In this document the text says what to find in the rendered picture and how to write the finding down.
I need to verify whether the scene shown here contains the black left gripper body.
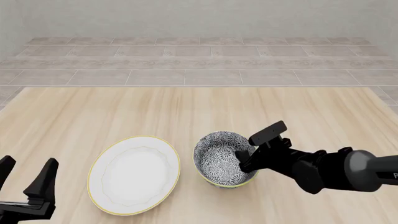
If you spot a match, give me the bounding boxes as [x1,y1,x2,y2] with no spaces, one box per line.
[0,199,57,222]

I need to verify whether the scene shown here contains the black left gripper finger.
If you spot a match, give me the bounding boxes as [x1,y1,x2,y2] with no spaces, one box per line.
[0,155,17,191]
[23,157,60,206]

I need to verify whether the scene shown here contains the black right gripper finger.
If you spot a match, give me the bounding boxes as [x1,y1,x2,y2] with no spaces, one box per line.
[234,149,252,164]

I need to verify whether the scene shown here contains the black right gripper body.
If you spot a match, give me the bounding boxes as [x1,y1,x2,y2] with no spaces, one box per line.
[238,137,296,175]

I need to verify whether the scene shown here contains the black and white patterned bowl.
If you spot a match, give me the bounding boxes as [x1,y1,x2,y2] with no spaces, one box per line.
[193,131,260,188]

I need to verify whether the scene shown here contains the white plate with yellow rim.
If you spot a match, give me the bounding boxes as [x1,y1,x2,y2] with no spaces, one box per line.
[87,134,182,216]

